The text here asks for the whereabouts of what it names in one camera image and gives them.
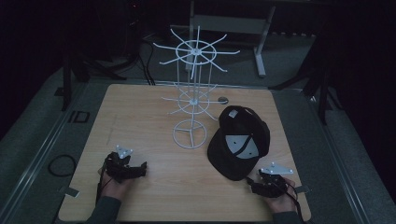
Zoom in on black tripod stand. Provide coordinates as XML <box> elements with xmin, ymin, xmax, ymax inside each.
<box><xmin>275</xmin><ymin>62</ymin><xmax>344</xmax><ymax>127</ymax></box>

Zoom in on person's left hand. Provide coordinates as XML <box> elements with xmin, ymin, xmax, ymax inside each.
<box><xmin>98</xmin><ymin>166</ymin><xmax>133</xmax><ymax>201</ymax></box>

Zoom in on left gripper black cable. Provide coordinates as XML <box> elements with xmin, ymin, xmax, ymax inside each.
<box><xmin>95</xmin><ymin>173</ymin><xmax>106</xmax><ymax>203</ymax></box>

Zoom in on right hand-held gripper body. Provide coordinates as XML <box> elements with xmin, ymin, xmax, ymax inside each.
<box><xmin>257</xmin><ymin>161</ymin><xmax>295</xmax><ymax>199</ymax></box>

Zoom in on black baseball cap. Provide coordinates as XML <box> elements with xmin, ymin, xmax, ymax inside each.
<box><xmin>206</xmin><ymin>105</ymin><xmax>271</xmax><ymax>182</ymax></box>

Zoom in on metal table bracket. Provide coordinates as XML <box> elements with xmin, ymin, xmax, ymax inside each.
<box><xmin>63</xmin><ymin>186</ymin><xmax>81</xmax><ymax>199</ymax></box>
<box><xmin>293</xmin><ymin>184</ymin><xmax>312</xmax><ymax>195</ymax></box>

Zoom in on white wire display rack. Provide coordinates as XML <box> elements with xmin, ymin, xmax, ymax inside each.
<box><xmin>152</xmin><ymin>25</ymin><xmax>241</xmax><ymax>150</ymax></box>

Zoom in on person's right hand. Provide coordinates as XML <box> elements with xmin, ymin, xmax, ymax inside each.
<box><xmin>263</xmin><ymin>176</ymin><xmax>299</xmax><ymax>215</ymax></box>

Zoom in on black floor cables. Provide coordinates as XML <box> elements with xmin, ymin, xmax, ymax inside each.
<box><xmin>135</xmin><ymin>36</ymin><xmax>157</xmax><ymax>86</ymax></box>

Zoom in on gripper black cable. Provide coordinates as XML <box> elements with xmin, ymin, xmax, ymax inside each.
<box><xmin>279</xmin><ymin>179</ymin><xmax>306</xmax><ymax>224</ymax></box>
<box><xmin>95</xmin><ymin>173</ymin><xmax>106</xmax><ymax>203</ymax></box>

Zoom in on black rectangular floor frame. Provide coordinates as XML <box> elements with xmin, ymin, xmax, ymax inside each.
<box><xmin>67</xmin><ymin>109</ymin><xmax>92</xmax><ymax>124</ymax></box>

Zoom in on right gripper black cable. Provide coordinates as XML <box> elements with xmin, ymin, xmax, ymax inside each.
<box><xmin>279</xmin><ymin>179</ymin><xmax>306</xmax><ymax>224</ymax></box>

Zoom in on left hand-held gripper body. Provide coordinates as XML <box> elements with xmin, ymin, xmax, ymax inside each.
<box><xmin>104</xmin><ymin>144</ymin><xmax>139</xmax><ymax>184</ymax></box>

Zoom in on black cable loop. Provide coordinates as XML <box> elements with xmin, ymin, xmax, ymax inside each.
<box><xmin>47</xmin><ymin>154</ymin><xmax>78</xmax><ymax>178</ymax></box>

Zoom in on grey metal desk frame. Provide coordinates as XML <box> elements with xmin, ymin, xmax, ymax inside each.
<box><xmin>185</xmin><ymin>0</ymin><xmax>277</xmax><ymax>78</ymax></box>

